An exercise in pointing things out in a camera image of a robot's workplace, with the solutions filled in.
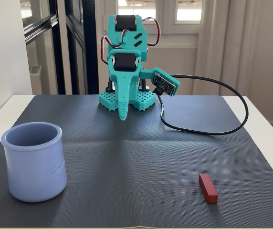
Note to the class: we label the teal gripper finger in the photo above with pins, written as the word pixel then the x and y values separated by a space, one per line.
pixel 123 95
pixel 134 93

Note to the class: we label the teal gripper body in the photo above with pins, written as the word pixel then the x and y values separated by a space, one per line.
pixel 123 64

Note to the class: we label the red wooden block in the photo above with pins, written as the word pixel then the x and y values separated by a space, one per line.
pixel 208 188

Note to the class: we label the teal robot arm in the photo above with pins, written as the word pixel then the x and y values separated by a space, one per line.
pixel 140 31

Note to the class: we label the lavender ceramic pot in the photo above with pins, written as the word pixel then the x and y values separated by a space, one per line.
pixel 34 167

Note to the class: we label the black table clamp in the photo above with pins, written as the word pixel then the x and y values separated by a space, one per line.
pixel 109 86
pixel 145 87

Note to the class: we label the black framed glass door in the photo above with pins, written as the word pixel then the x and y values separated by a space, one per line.
pixel 88 47

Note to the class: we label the dark grey ribbed mat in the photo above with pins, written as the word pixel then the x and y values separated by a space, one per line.
pixel 127 167

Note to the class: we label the white framed window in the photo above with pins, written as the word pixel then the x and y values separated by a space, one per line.
pixel 189 12

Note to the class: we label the white radiator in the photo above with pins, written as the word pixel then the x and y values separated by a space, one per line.
pixel 35 78

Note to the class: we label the white curtain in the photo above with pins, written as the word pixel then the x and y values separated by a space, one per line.
pixel 258 47

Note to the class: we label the teal wrist camera module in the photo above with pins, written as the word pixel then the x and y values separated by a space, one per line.
pixel 166 82

